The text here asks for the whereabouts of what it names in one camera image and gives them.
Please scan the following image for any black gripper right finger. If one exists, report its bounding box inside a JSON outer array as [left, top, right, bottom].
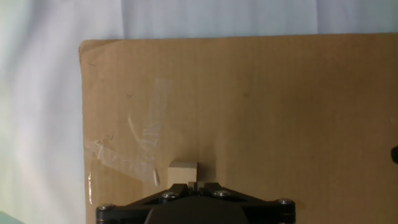
[[198, 182, 296, 224]]

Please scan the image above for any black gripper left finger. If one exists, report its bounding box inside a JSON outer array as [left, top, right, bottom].
[[95, 182, 198, 224]]

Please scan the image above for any small wooden block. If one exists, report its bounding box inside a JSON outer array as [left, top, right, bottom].
[[167, 161, 199, 189]]

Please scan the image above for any brown cardboard sheet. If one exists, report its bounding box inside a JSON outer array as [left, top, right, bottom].
[[78, 32, 398, 224]]

